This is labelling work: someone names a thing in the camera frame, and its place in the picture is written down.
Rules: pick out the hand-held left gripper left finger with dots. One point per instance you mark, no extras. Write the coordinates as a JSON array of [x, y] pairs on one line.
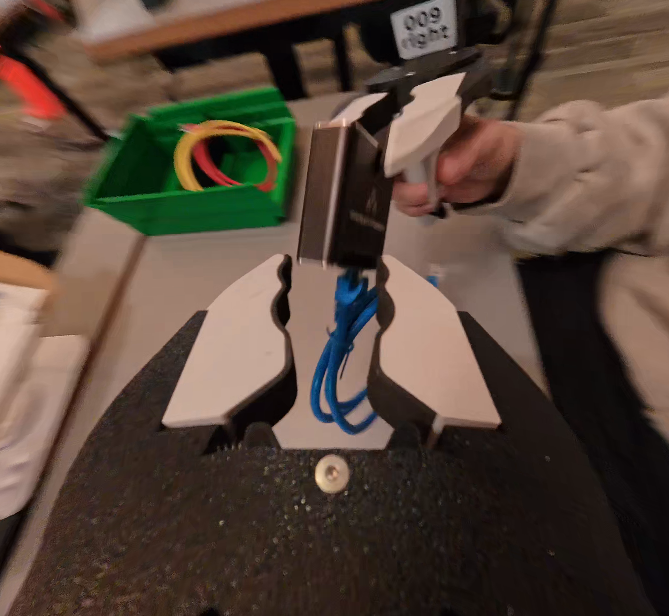
[[235, 355]]

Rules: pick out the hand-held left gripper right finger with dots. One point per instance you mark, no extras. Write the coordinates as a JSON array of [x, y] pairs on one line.
[[439, 360]]

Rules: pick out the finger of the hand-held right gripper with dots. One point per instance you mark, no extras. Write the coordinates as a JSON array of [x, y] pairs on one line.
[[355, 109], [428, 120]]

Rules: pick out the black ethernet splitter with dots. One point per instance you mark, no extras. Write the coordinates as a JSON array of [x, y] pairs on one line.
[[355, 198]]

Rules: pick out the green plastic bin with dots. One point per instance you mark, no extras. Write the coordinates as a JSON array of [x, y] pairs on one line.
[[136, 182]]

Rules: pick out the person's right hand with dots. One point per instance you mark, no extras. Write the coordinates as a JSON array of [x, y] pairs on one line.
[[475, 161]]

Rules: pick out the black pole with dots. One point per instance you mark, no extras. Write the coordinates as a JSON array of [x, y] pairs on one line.
[[538, 15]]

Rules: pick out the instruction sheet on stand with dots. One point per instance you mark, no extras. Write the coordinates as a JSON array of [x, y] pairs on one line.
[[21, 268]]

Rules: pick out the orange traffic cone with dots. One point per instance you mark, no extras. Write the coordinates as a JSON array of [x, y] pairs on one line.
[[26, 86]]

